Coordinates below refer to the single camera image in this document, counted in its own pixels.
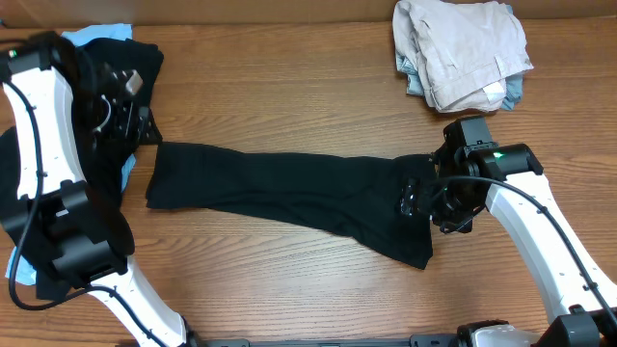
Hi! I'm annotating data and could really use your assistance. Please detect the black t-shirt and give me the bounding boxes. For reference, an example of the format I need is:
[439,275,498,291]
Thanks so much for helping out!
[146,143,435,269]

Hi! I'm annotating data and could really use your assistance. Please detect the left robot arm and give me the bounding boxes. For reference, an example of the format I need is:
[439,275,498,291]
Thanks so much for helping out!
[1,32,200,346]

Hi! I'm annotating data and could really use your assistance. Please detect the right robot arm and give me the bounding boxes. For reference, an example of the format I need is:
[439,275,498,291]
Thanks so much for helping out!
[399,116,616,347]

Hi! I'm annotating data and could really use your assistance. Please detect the black clothes pile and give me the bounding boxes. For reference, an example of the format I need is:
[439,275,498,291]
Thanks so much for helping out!
[1,32,164,309]

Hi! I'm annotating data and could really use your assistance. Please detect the light blue garment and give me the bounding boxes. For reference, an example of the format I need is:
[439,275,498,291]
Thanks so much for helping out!
[16,23,136,285]

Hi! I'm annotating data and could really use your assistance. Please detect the grey-blue folded garment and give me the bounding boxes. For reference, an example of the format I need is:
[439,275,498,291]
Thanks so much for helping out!
[395,53,523,111]

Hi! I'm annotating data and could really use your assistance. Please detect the beige folded trousers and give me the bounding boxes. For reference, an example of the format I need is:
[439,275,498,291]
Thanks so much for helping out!
[392,0,533,113]

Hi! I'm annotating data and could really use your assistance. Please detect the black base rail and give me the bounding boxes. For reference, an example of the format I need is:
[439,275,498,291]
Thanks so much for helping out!
[184,334,472,347]

